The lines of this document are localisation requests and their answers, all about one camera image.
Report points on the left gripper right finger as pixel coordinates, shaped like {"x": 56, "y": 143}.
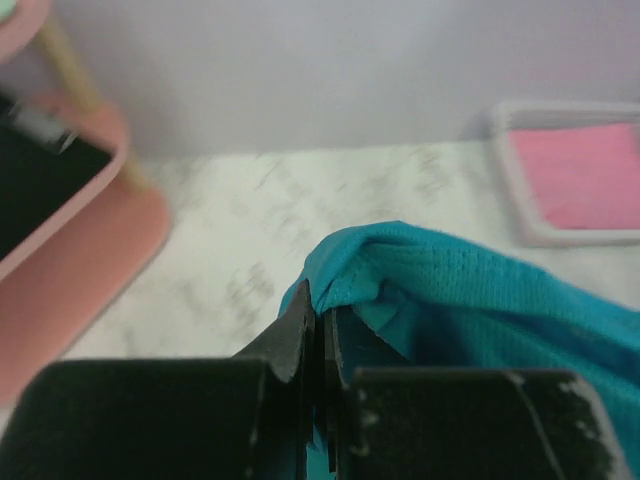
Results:
{"x": 386, "y": 418}

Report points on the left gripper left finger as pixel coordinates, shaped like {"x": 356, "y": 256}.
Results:
{"x": 242, "y": 417}

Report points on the teal t shirt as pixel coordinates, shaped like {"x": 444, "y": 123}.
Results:
{"x": 440, "y": 300}

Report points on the white plastic basket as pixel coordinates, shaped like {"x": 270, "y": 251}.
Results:
{"x": 526, "y": 220}

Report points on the pink three-tier wooden shelf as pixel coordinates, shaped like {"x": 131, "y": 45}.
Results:
{"x": 61, "y": 277}

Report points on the pink folded t shirt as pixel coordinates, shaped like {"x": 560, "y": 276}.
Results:
{"x": 583, "y": 178}

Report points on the black clipboard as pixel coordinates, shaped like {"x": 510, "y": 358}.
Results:
{"x": 45, "y": 161}

